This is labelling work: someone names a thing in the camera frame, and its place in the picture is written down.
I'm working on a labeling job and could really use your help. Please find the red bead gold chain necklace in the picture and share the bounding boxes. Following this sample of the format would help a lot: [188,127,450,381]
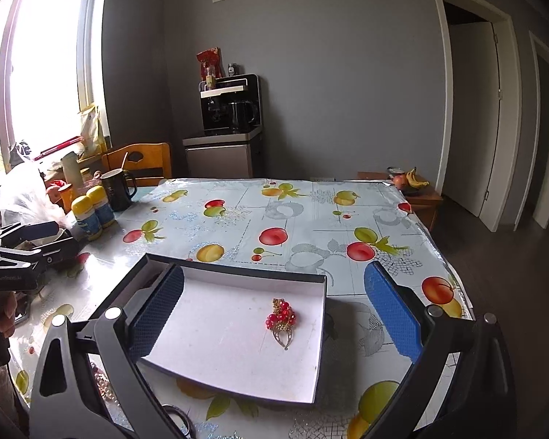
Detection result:
[264,297,299,351]

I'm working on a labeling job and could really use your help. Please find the person left hand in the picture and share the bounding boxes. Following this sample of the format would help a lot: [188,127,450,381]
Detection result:
[0,291,18,338]

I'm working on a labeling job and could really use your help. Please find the yellow capped bottle front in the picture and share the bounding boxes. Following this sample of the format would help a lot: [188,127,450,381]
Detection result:
[71,195,103,241]

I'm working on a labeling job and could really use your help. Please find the yellow capped bottle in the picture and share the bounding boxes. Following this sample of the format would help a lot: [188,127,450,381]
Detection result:
[86,184,116,228]
[71,195,103,241]

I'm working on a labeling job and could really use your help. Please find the white paper cup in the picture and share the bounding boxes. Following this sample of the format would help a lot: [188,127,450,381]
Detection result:
[60,152,83,189]

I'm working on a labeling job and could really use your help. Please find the yellow capped bottle rear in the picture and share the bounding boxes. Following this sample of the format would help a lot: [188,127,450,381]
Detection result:
[86,184,116,228]

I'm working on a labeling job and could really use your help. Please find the black mug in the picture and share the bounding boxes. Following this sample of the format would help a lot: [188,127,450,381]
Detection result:
[101,169,138,212]

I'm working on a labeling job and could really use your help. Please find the fruit print tablecloth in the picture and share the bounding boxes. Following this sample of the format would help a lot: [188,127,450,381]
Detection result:
[10,179,473,438]

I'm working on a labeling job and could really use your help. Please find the black shallow box tray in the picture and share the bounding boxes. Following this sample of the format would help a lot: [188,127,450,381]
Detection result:
[93,254,327,404]

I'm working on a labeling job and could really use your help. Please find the wooden side table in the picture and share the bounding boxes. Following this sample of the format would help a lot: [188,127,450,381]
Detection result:
[357,172,443,231]

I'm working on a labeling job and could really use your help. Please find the wooden chair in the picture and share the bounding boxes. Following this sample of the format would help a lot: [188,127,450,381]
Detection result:
[101,143,172,186]

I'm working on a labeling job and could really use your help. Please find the bananas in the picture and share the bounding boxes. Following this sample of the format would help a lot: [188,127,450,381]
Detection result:
[406,168,429,189]

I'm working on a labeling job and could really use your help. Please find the grey cabinet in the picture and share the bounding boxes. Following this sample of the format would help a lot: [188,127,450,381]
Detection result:
[183,127,266,179]

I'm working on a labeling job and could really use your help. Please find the black coffee machine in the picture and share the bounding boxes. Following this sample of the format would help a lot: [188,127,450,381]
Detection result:
[198,74,262,135]

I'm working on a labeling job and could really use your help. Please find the red snack bag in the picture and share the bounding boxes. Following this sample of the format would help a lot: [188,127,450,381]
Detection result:
[196,46,223,80]

